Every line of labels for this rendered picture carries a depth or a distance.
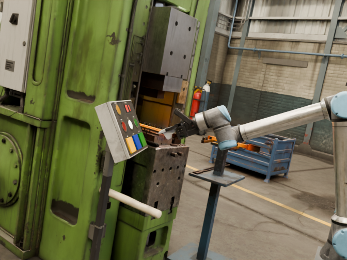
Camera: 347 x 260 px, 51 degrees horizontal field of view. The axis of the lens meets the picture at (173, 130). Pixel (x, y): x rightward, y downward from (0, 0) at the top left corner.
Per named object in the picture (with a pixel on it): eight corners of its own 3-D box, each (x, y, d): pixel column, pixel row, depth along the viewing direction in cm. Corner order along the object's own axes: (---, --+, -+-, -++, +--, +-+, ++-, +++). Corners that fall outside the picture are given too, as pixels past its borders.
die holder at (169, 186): (178, 206, 261) (189, 145, 255) (145, 216, 230) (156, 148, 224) (122, 182, 292) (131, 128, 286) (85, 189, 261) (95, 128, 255)
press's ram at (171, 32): (193, 80, 251) (204, 21, 246) (160, 74, 220) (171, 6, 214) (147, 72, 275) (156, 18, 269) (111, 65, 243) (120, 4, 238)
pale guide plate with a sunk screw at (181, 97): (185, 103, 271) (188, 81, 268) (177, 103, 263) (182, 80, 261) (182, 103, 272) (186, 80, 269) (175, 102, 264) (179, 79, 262)
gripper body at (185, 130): (177, 140, 187) (199, 132, 184) (171, 124, 187) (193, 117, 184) (179, 138, 194) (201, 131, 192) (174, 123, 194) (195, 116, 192)
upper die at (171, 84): (180, 93, 241) (183, 78, 240) (162, 90, 225) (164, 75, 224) (133, 83, 265) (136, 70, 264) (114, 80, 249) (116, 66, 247)
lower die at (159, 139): (171, 144, 246) (173, 132, 245) (153, 146, 230) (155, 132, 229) (126, 130, 270) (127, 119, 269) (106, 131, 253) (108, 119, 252)
